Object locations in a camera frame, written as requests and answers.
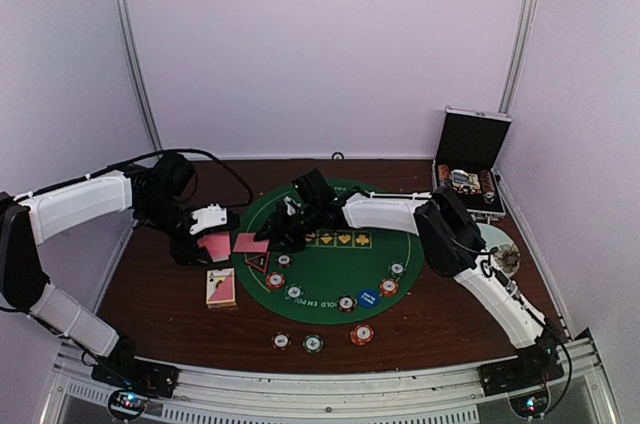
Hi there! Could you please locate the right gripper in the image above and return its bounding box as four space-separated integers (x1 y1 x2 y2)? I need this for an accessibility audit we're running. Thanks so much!
257 202 324 252

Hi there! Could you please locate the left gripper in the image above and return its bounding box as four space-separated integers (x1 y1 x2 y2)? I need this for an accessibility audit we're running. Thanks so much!
138 195 214 268

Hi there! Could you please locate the red-backed card deck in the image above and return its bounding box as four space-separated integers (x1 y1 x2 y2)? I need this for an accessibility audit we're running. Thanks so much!
197 232 231 263

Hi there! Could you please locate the black red all-in triangle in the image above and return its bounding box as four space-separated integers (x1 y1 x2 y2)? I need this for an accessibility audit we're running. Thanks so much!
245 252 270 275

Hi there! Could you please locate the red chip pile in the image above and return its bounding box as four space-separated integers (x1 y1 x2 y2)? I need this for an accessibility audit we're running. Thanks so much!
265 272 286 290

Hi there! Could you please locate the blue small blind button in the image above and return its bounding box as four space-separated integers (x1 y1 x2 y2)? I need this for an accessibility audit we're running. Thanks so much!
357 289 381 309

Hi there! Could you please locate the green chip seat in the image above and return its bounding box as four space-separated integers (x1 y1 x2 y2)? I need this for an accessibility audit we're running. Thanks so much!
389 262 405 278

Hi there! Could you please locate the green poker chip stack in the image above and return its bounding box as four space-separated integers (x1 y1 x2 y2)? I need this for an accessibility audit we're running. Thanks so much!
302 334 324 354

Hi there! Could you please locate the red five poker chip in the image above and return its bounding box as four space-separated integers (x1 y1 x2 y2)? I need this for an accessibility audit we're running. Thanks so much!
380 279 399 297

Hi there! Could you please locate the orange-red poker chip stack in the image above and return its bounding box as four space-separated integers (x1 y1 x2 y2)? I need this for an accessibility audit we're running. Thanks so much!
350 324 374 346

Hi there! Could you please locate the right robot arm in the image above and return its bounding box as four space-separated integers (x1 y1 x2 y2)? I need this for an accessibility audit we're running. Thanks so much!
255 169 560 386

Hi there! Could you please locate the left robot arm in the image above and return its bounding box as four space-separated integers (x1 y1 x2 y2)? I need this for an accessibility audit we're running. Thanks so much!
1 148 239 388

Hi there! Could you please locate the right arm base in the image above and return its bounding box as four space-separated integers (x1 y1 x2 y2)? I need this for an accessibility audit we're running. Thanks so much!
478 358 564 397

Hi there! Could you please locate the card deck box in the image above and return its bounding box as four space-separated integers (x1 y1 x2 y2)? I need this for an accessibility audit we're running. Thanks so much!
205 268 237 309

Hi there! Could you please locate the round green poker mat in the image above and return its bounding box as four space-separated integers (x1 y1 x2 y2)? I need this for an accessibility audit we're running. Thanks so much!
230 179 426 327

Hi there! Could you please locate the brown poker chip stack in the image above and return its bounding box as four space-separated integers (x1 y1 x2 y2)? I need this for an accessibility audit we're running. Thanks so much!
272 332 291 350

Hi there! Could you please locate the aluminium poker chip case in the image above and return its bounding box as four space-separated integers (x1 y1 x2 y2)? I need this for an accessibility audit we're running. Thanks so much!
432 106 512 223

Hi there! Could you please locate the pale green ceramic plate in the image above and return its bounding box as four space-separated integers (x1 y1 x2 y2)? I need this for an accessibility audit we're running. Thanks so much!
478 223 522 277

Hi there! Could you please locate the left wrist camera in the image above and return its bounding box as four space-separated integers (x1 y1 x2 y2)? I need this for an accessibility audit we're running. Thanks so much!
189 204 229 236

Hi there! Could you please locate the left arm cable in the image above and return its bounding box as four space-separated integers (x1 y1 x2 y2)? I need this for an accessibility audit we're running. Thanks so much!
89 147 254 208

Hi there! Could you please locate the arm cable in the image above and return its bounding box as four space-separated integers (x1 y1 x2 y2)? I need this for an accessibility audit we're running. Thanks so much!
89 147 254 208
474 243 516 285

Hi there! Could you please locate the aluminium front rail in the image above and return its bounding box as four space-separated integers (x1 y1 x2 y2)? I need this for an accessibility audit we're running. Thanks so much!
35 338 622 423

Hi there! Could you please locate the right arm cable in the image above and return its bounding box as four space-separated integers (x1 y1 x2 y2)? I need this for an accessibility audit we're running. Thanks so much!
474 243 516 285

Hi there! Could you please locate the left aluminium frame post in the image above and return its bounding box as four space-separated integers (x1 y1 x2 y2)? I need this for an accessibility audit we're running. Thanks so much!
114 0 163 151

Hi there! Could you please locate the aluminium frame post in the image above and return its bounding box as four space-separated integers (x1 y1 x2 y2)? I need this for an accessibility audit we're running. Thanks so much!
499 0 539 114
114 0 163 151

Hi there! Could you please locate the right aluminium frame post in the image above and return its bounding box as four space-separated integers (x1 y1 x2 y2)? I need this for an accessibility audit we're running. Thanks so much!
499 0 539 114

